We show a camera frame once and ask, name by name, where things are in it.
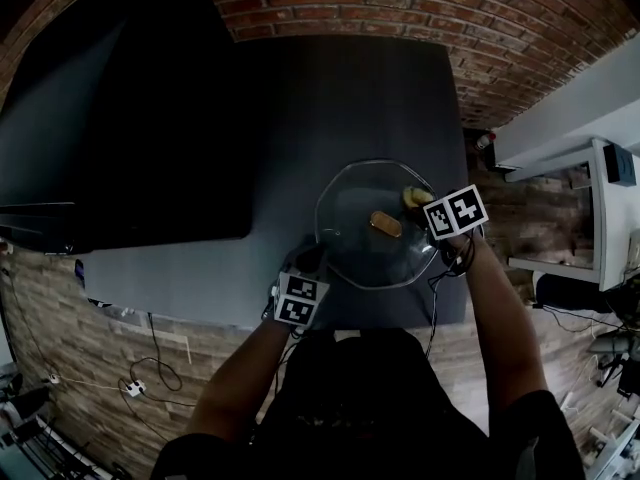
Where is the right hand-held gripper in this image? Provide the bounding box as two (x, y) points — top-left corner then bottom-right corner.
(407, 184), (489, 242)

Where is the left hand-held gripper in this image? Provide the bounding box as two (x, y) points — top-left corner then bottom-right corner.
(272, 235), (331, 328)

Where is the yellow sponge cloth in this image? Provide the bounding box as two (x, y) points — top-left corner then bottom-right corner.
(402, 186), (434, 209)

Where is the clear glass plate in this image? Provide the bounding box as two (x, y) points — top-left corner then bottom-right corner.
(314, 157), (441, 290)

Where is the person's left forearm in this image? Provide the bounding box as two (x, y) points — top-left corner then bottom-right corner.
(187, 320), (296, 439)

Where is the person's right forearm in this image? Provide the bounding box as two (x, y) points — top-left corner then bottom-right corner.
(444, 232), (551, 439)

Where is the person's black shirt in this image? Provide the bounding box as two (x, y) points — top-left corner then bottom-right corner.
(152, 327), (586, 480)

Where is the white desk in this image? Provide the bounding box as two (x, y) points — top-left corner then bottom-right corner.
(507, 137), (640, 293)

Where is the black box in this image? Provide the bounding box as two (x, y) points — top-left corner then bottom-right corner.
(602, 142), (637, 187)

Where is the large black appliance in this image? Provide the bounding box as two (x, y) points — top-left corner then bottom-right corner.
(0, 0), (254, 257)

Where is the black stand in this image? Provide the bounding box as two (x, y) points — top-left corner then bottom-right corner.
(589, 332), (640, 399)

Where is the black metal rack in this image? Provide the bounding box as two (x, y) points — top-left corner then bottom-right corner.
(0, 377), (101, 480)

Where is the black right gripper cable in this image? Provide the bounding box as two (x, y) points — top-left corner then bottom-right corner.
(424, 237), (476, 364)

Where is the black floor cable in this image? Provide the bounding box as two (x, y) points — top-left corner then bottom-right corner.
(117, 312), (201, 449)

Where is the white metal frame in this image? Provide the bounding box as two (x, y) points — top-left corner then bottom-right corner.
(589, 407), (640, 480)

